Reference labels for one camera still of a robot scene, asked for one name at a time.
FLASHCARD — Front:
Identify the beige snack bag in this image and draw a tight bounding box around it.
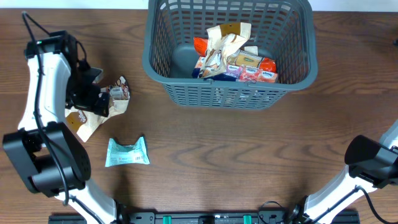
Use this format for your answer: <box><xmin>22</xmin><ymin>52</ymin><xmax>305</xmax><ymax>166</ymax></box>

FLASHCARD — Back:
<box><xmin>198</xmin><ymin>22</ymin><xmax>251</xmax><ymax>78</ymax></box>
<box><xmin>65</xmin><ymin>76</ymin><xmax>130</xmax><ymax>142</ymax></box>
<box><xmin>243</xmin><ymin>46</ymin><xmax>258</xmax><ymax>55</ymax></box>

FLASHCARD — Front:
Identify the teal snack packet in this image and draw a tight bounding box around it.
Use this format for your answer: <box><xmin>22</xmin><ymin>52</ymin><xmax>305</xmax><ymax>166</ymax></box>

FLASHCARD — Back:
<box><xmin>105</xmin><ymin>136</ymin><xmax>150</xmax><ymax>167</ymax></box>

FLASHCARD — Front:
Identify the blue Kleenex tissue pack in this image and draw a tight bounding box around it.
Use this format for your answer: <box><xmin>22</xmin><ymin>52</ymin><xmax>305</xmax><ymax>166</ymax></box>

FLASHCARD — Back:
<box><xmin>192</xmin><ymin>64</ymin><xmax>278</xmax><ymax>83</ymax></box>

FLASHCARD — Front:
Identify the red spaghetti packet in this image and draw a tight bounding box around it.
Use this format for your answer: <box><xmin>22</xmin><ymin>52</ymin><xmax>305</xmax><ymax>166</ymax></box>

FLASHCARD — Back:
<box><xmin>193</xmin><ymin>37</ymin><xmax>277</xmax><ymax>72</ymax></box>

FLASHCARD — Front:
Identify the grey plastic basket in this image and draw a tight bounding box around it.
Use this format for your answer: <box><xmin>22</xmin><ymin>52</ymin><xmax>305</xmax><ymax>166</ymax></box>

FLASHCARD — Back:
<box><xmin>142</xmin><ymin>0</ymin><xmax>318</xmax><ymax>110</ymax></box>

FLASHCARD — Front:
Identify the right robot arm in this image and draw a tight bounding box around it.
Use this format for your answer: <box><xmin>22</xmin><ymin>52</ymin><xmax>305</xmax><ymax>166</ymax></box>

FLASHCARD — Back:
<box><xmin>292</xmin><ymin>123</ymin><xmax>397</xmax><ymax>223</ymax></box>

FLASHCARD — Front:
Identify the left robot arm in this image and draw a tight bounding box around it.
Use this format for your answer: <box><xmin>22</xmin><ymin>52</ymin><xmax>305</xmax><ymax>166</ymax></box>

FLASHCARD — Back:
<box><xmin>2</xmin><ymin>30</ymin><xmax>130</xmax><ymax>223</ymax></box>

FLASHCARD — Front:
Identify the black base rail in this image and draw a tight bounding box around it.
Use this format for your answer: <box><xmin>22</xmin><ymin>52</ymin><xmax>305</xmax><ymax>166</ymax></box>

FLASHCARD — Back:
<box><xmin>48</xmin><ymin>208</ymin><xmax>361</xmax><ymax>224</ymax></box>

